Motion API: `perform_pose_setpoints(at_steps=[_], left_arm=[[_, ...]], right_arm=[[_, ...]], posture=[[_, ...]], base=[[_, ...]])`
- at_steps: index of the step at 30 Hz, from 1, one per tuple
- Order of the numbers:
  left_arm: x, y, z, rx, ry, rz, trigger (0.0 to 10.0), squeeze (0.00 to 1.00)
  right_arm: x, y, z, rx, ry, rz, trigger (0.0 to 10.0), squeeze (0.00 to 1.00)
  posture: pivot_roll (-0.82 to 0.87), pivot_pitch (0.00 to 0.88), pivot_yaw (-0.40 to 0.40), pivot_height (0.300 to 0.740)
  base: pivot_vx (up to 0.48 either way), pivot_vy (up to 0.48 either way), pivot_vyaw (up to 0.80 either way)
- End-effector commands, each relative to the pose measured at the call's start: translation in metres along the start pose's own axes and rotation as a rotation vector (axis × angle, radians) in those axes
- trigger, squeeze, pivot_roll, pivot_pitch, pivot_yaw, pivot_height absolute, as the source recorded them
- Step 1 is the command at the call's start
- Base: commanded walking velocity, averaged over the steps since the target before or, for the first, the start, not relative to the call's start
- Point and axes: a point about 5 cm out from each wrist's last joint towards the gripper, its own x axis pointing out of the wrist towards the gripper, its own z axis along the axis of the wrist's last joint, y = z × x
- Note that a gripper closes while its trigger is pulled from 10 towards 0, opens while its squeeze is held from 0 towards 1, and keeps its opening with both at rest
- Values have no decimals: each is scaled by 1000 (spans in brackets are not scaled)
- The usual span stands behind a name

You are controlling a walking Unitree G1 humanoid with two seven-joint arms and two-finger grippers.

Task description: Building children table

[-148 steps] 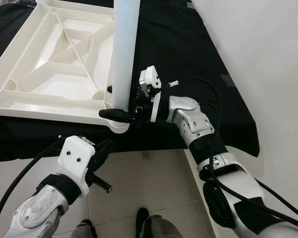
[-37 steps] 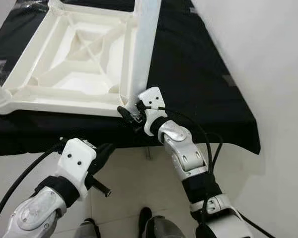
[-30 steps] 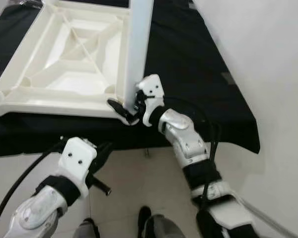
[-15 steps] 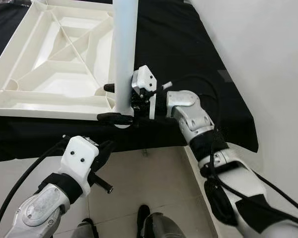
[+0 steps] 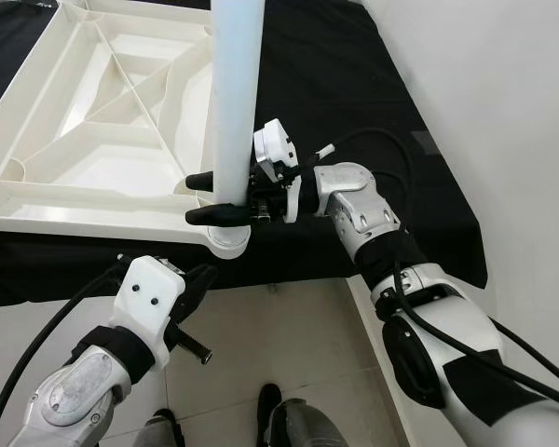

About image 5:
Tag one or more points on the white plastic table top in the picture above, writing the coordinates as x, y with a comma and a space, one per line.
93, 168

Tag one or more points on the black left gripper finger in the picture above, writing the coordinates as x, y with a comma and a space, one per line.
200, 287

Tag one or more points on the grey tape patch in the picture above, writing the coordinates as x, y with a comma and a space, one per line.
426, 143

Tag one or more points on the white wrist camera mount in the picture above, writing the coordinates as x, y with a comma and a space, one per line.
272, 144
149, 293

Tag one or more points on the grey robot left leg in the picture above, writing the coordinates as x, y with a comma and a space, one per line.
158, 430

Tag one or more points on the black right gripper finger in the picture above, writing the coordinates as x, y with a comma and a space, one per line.
198, 181
214, 215

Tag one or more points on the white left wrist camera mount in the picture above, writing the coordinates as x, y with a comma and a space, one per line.
149, 293

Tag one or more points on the grey robot leg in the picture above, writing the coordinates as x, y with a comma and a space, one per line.
303, 424
158, 430

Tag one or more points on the white plastic table leg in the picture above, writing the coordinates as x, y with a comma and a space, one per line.
235, 93

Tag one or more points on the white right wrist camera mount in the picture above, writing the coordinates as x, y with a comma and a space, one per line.
272, 144

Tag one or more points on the grey robot right leg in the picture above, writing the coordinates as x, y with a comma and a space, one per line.
303, 424

